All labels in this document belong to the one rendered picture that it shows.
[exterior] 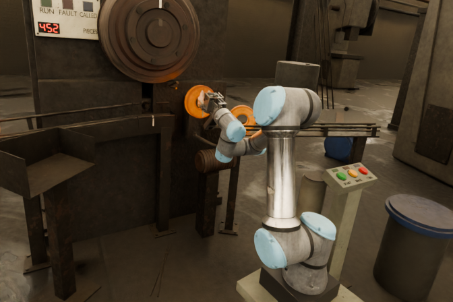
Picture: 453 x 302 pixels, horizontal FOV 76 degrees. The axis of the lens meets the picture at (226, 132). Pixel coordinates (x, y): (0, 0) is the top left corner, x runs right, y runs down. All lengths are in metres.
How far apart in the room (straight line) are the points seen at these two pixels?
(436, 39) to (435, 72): 0.31
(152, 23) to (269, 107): 0.73
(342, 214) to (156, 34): 1.14
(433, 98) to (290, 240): 2.73
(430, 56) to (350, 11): 5.73
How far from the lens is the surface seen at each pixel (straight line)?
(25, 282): 1.73
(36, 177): 1.24
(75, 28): 1.54
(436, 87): 3.44
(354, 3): 9.08
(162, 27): 1.39
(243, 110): 1.58
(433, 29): 3.53
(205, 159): 1.55
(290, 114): 0.86
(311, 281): 1.09
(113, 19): 1.41
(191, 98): 1.36
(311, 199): 1.50
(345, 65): 9.05
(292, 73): 3.94
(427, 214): 1.68
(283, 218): 0.90
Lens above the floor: 1.12
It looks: 18 degrees down
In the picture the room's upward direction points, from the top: 5 degrees clockwise
